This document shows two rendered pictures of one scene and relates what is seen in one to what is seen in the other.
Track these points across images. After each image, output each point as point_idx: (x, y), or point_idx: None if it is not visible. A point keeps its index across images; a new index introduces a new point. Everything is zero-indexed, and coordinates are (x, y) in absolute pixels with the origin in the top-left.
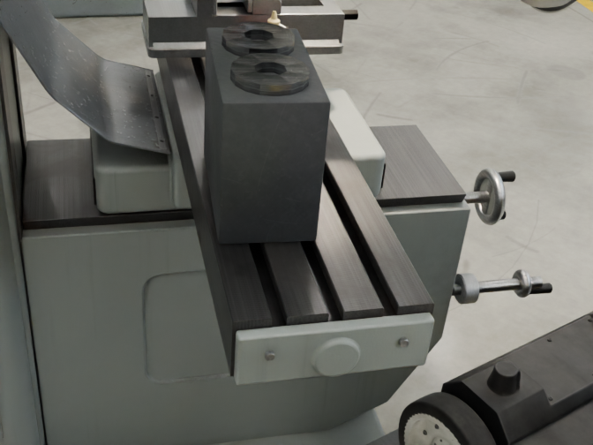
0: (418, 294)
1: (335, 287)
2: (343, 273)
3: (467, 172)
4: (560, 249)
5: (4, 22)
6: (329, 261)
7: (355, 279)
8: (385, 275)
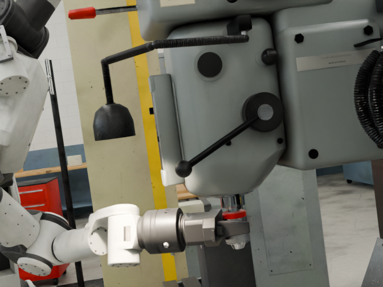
0: (167, 282)
1: (197, 279)
2: (193, 282)
3: None
4: None
5: (377, 249)
6: (198, 284)
7: (189, 282)
8: (177, 285)
